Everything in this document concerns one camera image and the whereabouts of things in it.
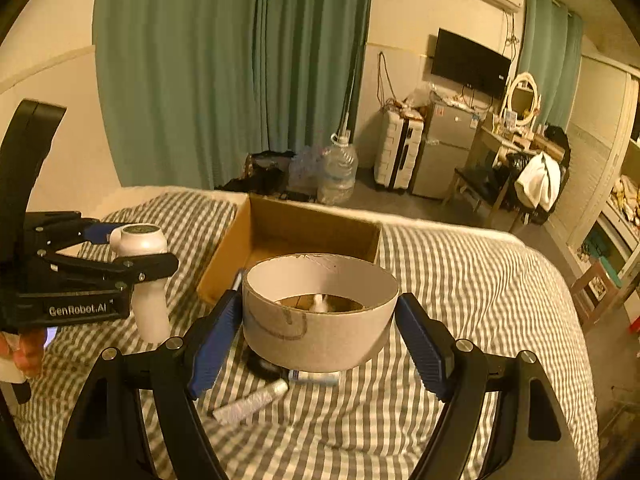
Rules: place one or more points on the white handheld device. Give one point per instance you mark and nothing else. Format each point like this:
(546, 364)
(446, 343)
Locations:
(150, 310)

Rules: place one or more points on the wooden stool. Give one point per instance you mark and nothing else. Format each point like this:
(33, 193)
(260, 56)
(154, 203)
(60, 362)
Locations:
(592, 285)

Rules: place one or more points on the round white mirror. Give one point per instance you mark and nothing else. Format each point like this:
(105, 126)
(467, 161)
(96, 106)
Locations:
(511, 95)

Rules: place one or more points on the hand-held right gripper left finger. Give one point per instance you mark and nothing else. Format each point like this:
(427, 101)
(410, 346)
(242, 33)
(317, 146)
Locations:
(215, 345)

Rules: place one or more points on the large clear water bottle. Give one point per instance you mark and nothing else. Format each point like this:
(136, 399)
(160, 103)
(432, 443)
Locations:
(339, 170)

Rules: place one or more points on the small white tube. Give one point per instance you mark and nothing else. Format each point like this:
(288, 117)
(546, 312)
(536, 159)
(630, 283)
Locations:
(315, 377)

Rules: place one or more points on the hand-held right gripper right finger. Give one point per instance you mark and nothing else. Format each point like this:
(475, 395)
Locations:
(425, 345)

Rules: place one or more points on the white suitcase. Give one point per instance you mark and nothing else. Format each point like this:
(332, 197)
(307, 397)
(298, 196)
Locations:
(397, 150)

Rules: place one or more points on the brown cardboard box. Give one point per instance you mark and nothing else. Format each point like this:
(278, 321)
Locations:
(305, 227)

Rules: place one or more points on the white garment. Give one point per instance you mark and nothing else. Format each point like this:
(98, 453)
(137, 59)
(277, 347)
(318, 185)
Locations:
(537, 180)

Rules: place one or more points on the narrow green curtain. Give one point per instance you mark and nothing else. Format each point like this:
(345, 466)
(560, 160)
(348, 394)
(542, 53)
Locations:
(547, 60)

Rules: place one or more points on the silver mini fridge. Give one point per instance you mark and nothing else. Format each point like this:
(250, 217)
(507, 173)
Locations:
(445, 150)

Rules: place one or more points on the grey pen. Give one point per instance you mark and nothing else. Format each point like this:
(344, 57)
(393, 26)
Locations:
(237, 282)

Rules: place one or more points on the wooden chair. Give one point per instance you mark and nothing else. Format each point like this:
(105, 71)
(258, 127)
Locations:
(475, 182)

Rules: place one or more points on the wooden vanity desk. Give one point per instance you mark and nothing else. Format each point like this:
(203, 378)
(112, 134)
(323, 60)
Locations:
(487, 142)

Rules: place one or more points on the grey checkered bed sheet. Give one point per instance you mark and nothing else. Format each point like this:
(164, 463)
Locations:
(475, 280)

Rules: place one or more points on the white wardrobe shelf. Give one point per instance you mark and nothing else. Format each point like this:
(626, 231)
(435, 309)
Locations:
(600, 160)

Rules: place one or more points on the person's left hand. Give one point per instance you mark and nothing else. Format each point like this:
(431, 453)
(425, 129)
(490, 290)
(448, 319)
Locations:
(30, 350)

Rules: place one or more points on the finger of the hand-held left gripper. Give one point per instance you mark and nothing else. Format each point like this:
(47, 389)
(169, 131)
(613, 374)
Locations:
(150, 266)
(97, 234)

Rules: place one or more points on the dark bag pile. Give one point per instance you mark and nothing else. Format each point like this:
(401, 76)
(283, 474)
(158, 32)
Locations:
(262, 175)

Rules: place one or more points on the wide green curtain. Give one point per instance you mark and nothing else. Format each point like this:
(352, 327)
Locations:
(200, 70)

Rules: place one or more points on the black wall television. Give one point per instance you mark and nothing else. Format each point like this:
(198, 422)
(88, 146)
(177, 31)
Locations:
(470, 62)

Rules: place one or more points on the black bag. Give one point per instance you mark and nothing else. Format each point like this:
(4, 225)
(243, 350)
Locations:
(556, 142)

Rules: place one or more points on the clear plastic bag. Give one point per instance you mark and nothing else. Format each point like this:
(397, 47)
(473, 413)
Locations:
(306, 170)

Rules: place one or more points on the silver tube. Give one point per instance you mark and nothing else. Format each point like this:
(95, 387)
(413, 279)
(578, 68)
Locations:
(250, 402)

